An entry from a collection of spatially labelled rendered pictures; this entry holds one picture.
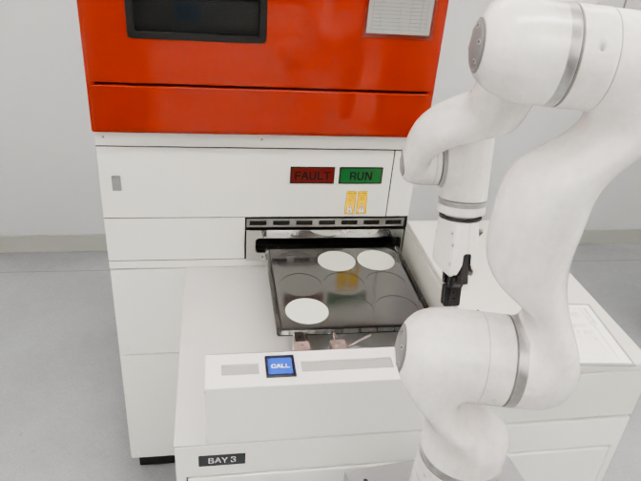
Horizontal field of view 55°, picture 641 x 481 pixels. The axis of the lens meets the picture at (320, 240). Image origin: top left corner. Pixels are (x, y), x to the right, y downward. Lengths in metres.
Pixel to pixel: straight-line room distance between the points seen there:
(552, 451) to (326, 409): 0.54
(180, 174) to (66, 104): 1.63
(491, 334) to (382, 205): 0.95
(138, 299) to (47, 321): 1.25
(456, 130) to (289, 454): 0.71
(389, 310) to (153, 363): 0.79
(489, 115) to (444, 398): 0.40
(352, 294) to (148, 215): 0.57
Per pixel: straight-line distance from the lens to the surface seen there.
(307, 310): 1.43
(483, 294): 1.47
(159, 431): 2.13
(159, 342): 1.88
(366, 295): 1.50
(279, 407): 1.18
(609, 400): 1.45
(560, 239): 0.70
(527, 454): 1.47
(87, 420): 2.49
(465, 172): 1.05
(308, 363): 1.20
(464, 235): 1.07
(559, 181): 0.67
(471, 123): 0.94
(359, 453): 1.31
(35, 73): 3.15
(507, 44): 0.61
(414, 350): 0.78
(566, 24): 0.63
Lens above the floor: 1.74
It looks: 30 degrees down
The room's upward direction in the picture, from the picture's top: 5 degrees clockwise
